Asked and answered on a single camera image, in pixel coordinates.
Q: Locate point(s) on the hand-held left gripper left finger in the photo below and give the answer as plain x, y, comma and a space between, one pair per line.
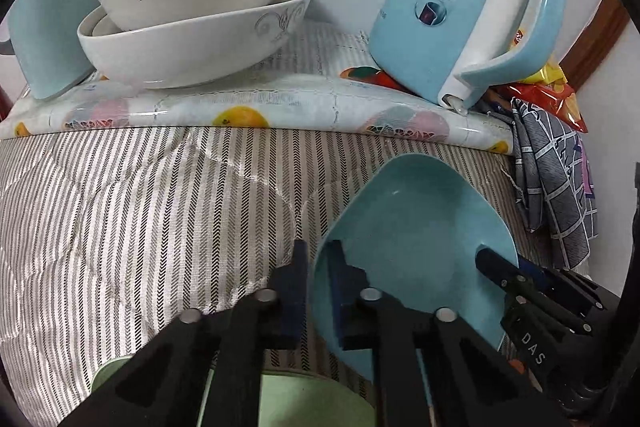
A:
300, 292

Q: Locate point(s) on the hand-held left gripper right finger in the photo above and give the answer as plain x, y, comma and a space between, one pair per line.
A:
340, 292

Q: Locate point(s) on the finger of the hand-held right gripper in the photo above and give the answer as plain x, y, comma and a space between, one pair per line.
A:
565, 284
500, 269

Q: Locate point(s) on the teal plate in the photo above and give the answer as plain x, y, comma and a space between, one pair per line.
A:
415, 217

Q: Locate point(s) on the pale green plate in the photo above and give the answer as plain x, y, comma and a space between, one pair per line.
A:
300, 399

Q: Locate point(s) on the grey checked cloth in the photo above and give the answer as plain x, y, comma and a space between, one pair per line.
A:
550, 187

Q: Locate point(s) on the red snack bag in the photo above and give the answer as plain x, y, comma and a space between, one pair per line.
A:
560, 104

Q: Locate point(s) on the fruit print tablecloth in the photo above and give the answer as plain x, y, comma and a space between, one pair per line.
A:
300, 104

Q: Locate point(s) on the grey striped quilt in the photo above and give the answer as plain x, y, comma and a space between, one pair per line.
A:
125, 207

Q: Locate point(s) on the yellow snack bag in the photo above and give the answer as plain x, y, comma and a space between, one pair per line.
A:
547, 72

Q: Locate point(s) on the light blue electric kettle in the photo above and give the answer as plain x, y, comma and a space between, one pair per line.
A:
425, 47

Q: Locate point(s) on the white bowl with grey swirls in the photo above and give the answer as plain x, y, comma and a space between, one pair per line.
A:
190, 59

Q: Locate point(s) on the plain white bowl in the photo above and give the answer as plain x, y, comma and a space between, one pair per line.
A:
100, 27

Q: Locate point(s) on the light blue thermos jug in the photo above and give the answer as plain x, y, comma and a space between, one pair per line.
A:
55, 17

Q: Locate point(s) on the brown wooden frame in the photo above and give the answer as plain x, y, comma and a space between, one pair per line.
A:
600, 42

